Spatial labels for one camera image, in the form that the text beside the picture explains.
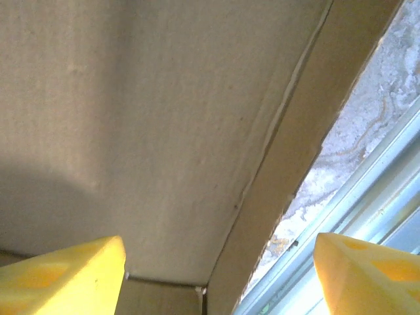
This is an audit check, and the aluminium front rail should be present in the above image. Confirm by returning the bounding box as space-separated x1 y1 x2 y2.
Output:
239 106 420 315

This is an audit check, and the brown cardboard box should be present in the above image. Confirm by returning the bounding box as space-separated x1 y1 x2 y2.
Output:
0 0 405 315

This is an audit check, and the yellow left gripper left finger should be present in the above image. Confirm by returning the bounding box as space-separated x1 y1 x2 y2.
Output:
0 235 127 315

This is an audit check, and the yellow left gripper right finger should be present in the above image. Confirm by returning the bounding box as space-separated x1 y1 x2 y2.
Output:
314 232 420 315

